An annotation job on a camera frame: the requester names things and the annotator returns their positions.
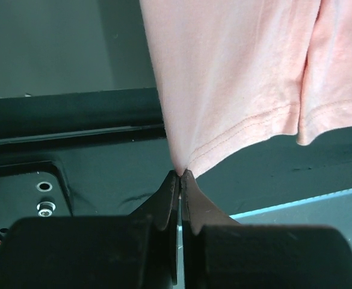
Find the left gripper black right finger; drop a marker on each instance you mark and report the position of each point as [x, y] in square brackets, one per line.
[222, 253]

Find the salmon pink t shirt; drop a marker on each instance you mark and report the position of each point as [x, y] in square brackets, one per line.
[230, 74]

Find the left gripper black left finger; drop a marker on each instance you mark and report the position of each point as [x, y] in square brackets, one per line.
[139, 250]

